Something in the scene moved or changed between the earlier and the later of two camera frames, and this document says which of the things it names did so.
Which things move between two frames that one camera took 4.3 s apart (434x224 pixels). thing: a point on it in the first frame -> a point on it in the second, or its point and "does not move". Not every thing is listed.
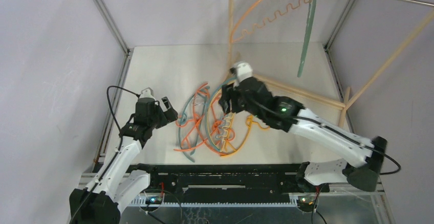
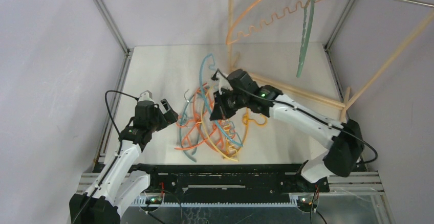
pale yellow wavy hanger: x=229 y=118 -> x=203 y=130
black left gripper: x=167 y=116 does not move
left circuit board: x=154 y=200 does not move
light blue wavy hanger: x=223 y=121 -> x=213 y=68
